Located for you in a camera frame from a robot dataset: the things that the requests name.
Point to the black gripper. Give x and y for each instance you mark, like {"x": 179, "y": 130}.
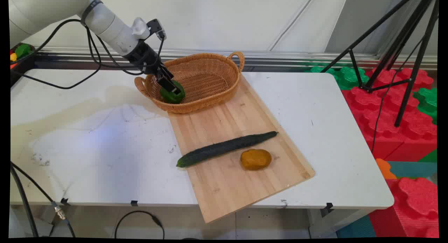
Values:
{"x": 144, "y": 57}

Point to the green bell pepper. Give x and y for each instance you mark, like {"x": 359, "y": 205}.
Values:
{"x": 173, "y": 96}

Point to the dark green cucumber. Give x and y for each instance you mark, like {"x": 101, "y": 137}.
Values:
{"x": 224, "y": 148}

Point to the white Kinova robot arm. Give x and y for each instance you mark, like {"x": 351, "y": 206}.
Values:
{"x": 108, "y": 26}

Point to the woven wicker basket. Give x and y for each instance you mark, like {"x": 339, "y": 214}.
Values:
{"x": 206, "y": 78}

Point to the yellow-brown potato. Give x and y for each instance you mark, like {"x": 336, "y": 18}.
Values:
{"x": 256, "y": 159}

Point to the wooden cutting board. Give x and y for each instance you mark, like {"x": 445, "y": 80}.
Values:
{"x": 238, "y": 180}

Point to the black table clip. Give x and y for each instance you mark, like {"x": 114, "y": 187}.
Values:
{"x": 64, "y": 201}
{"x": 328, "y": 207}
{"x": 134, "y": 203}

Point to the black tray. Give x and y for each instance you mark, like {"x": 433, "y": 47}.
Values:
{"x": 21, "y": 69}

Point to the green toy vegetable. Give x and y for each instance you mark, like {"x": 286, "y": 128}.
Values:
{"x": 22, "y": 50}

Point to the yellow toy vegetable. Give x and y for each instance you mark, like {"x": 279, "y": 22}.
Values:
{"x": 13, "y": 56}

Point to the green foam block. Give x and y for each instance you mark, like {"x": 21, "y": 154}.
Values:
{"x": 346, "y": 76}
{"x": 427, "y": 103}

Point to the large red foam block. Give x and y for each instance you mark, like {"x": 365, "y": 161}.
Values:
{"x": 385, "y": 120}

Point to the orange foam piece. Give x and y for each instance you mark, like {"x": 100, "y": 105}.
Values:
{"x": 384, "y": 168}

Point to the black tripod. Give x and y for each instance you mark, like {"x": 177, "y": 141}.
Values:
{"x": 406, "y": 92}

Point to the teal foam mat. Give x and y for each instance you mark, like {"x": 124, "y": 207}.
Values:
{"x": 413, "y": 169}

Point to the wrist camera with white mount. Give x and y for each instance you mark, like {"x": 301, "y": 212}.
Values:
{"x": 154, "y": 26}

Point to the aluminium rail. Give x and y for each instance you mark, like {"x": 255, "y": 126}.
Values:
{"x": 280, "y": 57}

